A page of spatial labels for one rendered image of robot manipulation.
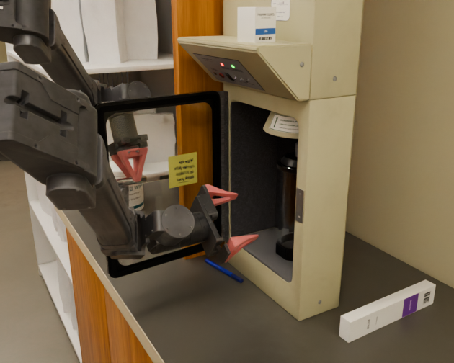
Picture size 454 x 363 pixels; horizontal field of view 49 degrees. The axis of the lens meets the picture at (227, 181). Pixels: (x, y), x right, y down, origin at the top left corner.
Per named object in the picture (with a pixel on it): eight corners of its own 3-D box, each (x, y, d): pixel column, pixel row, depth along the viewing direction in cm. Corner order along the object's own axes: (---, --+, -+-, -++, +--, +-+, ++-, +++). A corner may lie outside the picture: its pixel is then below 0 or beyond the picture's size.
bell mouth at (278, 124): (309, 117, 120) (310, 95, 118) (362, 132, 106) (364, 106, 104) (247, 126, 112) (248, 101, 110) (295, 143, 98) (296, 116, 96)
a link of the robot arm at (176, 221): (108, 212, 89) (108, 259, 86) (122, 191, 79) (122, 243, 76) (172, 214, 94) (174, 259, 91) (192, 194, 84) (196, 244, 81)
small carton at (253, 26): (257, 40, 95) (258, 6, 93) (275, 41, 91) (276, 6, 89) (237, 41, 92) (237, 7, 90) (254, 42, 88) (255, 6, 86)
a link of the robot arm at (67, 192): (36, 90, 50) (30, 190, 47) (93, 87, 51) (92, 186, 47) (107, 211, 91) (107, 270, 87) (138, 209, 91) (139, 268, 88)
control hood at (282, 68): (223, 79, 116) (222, 35, 113) (310, 100, 89) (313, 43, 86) (177, 83, 111) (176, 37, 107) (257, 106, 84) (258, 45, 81)
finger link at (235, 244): (252, 206, 95) (209, 215, 91) (268, 238, 92) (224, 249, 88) (241, 224, 100) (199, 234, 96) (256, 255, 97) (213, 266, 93)
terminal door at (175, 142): (221, 245, 128) (220, 89, 115) (109, 280, 112) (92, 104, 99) (220, 244, 129) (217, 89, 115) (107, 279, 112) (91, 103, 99)
